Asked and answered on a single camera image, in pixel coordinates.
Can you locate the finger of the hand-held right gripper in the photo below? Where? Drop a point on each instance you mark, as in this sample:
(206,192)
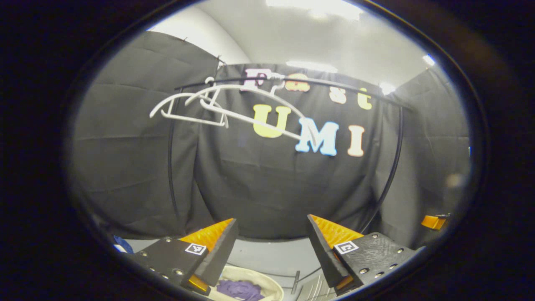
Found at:
(432,223)

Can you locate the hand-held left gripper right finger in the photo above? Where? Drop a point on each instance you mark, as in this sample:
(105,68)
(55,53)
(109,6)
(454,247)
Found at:
(324,253)

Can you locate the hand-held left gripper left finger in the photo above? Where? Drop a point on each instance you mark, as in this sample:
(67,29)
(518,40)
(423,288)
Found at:
(221,253)

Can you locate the purple knit cardigan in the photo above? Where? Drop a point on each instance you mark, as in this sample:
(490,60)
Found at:
(240,289)

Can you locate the beige laundry hamper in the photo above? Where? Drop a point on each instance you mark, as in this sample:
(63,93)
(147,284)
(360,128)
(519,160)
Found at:
(271,284)

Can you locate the black clothes rack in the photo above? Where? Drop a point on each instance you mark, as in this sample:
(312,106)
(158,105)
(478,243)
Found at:
(171,159)

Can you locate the white clothes hanger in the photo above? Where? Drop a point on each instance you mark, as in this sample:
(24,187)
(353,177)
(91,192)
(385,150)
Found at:
(259,122)
(184,118)

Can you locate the black backdrop cloth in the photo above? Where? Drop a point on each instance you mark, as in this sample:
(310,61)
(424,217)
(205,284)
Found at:
(271,188)

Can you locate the blue cloth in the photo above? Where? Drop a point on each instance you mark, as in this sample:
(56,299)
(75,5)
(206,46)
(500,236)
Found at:
(124,243)

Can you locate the large ceiling light panel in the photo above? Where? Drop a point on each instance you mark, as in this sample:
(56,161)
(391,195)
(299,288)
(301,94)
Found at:
(313,7)

